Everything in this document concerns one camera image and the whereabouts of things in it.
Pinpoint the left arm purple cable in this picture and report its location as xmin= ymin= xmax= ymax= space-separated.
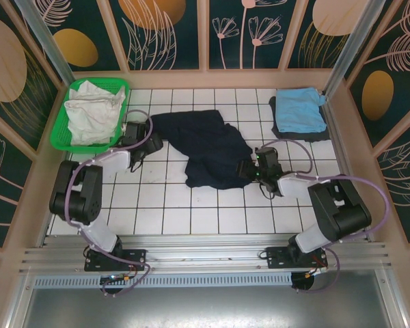
xmin=70 ymin=109 xmax=155 ymax=298

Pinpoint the green plastic mesh basket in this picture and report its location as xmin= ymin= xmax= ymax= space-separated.
xmin=50 ymin=77 xmax=131 ymax=152

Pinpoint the grey slotted cable duct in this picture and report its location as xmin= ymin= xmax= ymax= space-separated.
xmin=32 ymin=272 xmax=294 ymax=288

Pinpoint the grey metal sheet panel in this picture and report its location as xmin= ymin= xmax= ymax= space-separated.
xmin=19 ymin=269 xmax=408 ymax=328

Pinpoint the white crumpled t-shirt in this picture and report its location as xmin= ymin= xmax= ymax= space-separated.
xmin=64 ymin=80 xmax=128 ymax=146

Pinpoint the dark grey folded t-shirt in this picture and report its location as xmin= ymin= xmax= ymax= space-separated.
xmin=269 ymin=96 xmax=331 ymax=142

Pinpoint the light blue folded t-shirt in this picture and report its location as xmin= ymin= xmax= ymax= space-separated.
xmin=275 ymin=87 xmax=328 ymax=135

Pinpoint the navy blue t-shirt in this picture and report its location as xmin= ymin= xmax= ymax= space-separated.
xmin=150 ymin=109 xmax=260 ymax=191

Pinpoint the aluminium frame post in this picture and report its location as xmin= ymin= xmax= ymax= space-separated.
xmin=14 ymin=0 xmax=75 ymax=83
xmin=323 ymin=0 xmax=381 ymax=99

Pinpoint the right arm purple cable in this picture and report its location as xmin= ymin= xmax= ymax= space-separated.
xmin=259 ymin=139 xmax=391 ymax=295

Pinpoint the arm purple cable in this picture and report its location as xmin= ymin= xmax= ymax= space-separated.
xmin=259 ymin=139 xmax=391 ymax=295
xmin=70 ymin=109 xmax=155 ymax=298

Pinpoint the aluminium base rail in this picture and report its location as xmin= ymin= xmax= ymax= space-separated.
xmin=18 ymin=233 xmax=394 ymax=274

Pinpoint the aluminium side rail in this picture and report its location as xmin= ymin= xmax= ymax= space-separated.
xmin=323 ymin=95 xmax=374 ymax=241

